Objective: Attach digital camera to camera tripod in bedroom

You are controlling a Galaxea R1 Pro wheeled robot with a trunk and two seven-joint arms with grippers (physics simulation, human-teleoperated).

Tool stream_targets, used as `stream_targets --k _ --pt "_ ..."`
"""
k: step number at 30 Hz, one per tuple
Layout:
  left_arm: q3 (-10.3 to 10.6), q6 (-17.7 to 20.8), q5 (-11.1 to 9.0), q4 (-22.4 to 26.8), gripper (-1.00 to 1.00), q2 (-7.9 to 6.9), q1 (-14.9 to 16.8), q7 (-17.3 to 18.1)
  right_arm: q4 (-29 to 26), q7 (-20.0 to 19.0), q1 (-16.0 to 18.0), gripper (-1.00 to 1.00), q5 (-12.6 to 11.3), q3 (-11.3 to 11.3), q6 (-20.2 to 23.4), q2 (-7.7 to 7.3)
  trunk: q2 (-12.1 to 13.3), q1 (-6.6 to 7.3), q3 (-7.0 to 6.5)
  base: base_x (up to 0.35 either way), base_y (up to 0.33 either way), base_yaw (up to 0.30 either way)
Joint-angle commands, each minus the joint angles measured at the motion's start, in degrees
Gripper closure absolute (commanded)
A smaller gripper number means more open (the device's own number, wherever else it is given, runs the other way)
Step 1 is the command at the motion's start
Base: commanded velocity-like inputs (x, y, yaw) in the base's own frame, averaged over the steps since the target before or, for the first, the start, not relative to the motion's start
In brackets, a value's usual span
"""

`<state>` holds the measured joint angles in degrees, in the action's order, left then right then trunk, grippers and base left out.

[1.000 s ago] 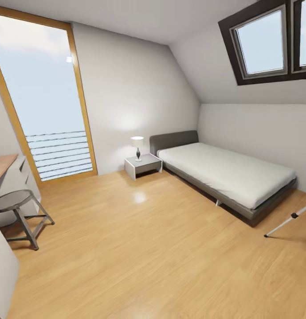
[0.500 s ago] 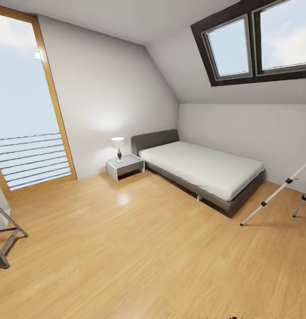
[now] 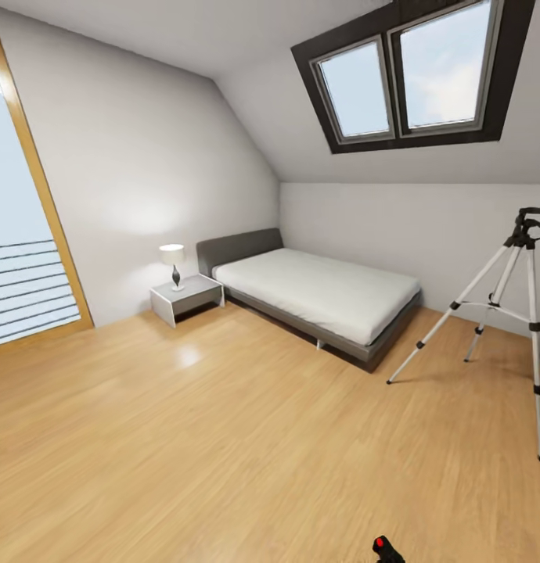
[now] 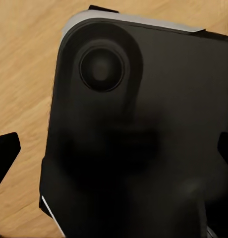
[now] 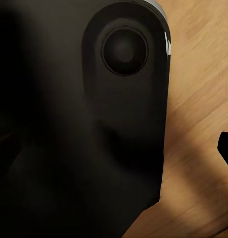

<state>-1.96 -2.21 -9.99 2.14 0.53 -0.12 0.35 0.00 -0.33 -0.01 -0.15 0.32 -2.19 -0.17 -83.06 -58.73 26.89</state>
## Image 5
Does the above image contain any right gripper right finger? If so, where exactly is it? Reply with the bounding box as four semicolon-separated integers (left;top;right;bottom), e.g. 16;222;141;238
217;132;228;164

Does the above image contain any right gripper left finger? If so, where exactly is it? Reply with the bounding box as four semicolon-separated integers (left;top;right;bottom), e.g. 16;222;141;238
0;132;21;184

